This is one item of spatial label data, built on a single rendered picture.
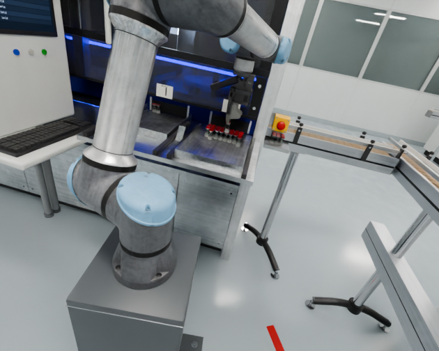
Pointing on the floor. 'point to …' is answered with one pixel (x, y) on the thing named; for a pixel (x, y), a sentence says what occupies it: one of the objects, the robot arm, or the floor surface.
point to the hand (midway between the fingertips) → (227, 120)
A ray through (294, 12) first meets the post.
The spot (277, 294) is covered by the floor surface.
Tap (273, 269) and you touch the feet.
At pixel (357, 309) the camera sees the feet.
